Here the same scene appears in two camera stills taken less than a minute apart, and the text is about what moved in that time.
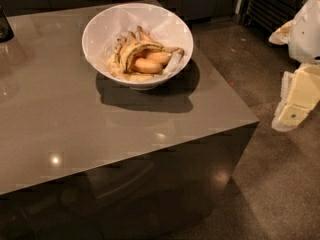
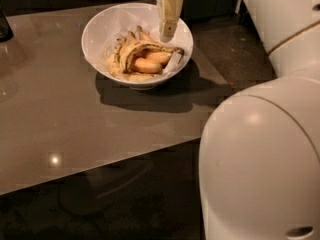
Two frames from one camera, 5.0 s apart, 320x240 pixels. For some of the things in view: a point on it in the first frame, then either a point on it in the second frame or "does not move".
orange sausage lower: x=147 y=66 does not move
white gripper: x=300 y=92 -> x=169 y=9
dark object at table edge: x=6 y=33 does not move
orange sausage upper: x=161 y=56 does not move
